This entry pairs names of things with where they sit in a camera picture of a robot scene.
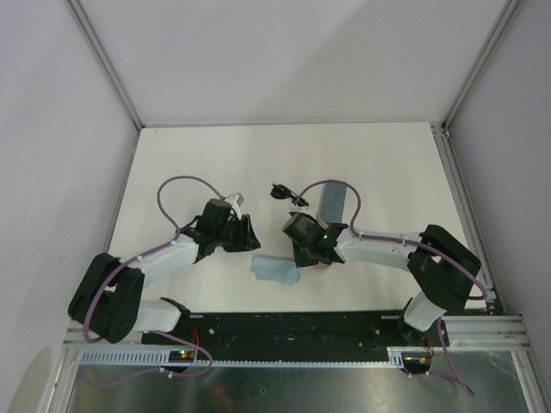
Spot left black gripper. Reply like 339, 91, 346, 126
214, 214, 260, 253

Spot small blue cloth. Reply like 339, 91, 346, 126
250, 255, 301, 286

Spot blue-grey glasses case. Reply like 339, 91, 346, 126
318, 182, 347, 224

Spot brown thin-frame glasses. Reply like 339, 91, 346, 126
270, 183, 309, 207

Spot pink glasses case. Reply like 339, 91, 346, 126
313, 263, 331, 272

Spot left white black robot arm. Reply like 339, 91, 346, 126
68, 193, 261, 344

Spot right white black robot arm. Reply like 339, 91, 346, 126
282, 213, 487, 345

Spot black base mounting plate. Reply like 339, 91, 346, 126
141, 310, 451, 365

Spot small circuit board with leds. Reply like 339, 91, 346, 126
169, 349, 196, 362

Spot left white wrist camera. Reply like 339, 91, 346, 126
224, 193, 245, 220

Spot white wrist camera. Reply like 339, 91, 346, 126
224, 193, 245, 220
289, 201, 313, 215

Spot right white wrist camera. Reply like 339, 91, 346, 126
289, 201, 313, 215

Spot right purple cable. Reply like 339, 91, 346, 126
296, 179, 490, 397

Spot purple cable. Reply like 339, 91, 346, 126
296, 179, 490, 397
81, 175, 229, 388

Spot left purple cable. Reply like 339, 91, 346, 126
81, 175, 229, 388

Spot white slotted cable duct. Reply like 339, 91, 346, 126
77, 348, 429, 368

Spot left aluminium frame post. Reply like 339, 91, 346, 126
64, 0, 144, 132

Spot aluminium frame post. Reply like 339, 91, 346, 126
441, 0, 525, 130
64, 0, 144, 132

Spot right aluminium frame post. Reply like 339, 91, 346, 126
441, 0, 525, 130

